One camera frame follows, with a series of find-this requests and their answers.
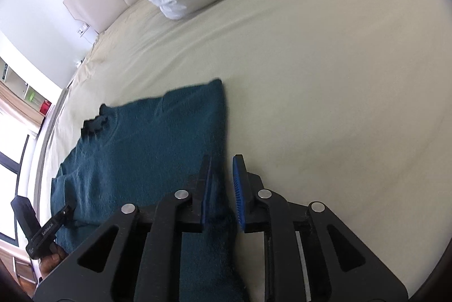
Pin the white wall socket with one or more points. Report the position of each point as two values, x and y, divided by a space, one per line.
83 30

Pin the bed with cream sheet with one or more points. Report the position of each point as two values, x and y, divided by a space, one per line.
317 76

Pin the beige curtain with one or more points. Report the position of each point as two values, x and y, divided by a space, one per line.
17 107

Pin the white wall shelf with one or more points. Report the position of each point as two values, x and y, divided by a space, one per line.
16 79

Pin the red box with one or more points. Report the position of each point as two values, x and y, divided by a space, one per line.
45 109

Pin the black framed window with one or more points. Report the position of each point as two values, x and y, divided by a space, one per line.
9 182

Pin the person's left hand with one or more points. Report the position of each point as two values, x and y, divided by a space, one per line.
51 261

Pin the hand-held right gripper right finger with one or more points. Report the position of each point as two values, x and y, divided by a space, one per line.
238 189

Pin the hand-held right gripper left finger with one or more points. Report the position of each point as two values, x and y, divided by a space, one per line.
207 189

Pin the teal knit sweater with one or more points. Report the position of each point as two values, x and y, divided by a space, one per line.
141 146

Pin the green container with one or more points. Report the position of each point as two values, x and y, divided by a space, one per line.
30 96

